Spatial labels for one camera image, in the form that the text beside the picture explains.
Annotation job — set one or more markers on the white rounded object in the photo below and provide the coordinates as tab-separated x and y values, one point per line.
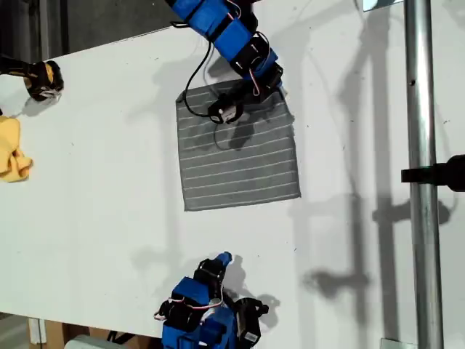
83	343

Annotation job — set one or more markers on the white table leg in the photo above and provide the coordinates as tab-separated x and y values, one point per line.
36	331

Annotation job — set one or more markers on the brown cardboard box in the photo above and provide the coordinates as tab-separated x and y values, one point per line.
54	334

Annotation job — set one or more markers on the black camera stalk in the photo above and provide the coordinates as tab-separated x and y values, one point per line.
254	307
247	94

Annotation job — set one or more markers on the black clamp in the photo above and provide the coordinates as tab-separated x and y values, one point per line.
450	172

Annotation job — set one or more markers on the yellow black power tool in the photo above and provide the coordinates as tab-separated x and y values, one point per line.
40	78

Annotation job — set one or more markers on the black camera box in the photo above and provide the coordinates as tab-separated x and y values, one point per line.
250	329
225	109

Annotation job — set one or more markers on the yellow cloth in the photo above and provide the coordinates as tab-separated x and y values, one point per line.
11	152

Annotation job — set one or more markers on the grey striped towel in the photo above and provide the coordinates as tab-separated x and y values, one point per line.
239	174

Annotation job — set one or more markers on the steel post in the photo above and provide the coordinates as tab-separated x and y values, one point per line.
421	109

